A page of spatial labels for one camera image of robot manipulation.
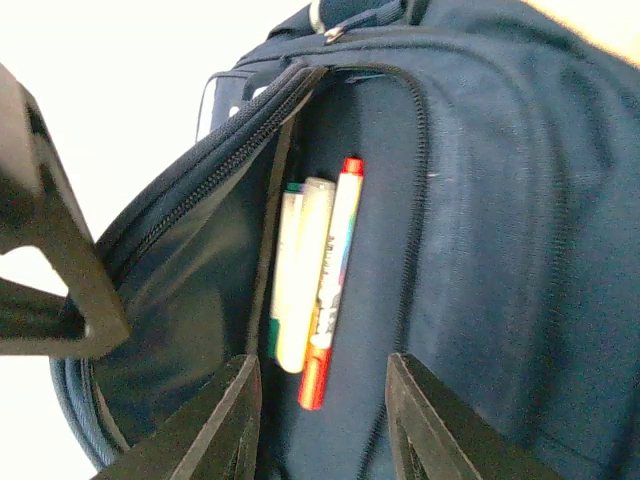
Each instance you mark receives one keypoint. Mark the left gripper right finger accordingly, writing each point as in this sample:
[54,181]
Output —
[435,435]

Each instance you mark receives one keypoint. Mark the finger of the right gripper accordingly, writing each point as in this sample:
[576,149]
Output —
[39,209]

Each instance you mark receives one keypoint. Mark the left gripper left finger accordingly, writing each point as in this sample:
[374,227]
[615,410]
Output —
[212,436]

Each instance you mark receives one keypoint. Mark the green capped marker pen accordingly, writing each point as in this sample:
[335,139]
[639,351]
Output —
[285,252]

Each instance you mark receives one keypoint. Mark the yellow highlighter pen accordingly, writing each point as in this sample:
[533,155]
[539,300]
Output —
[301,282]

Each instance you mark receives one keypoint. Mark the navy blue student backpack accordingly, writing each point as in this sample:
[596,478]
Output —
[497,240]

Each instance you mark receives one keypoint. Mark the red capped marker pen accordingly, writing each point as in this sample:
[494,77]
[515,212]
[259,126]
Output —
[331,284]

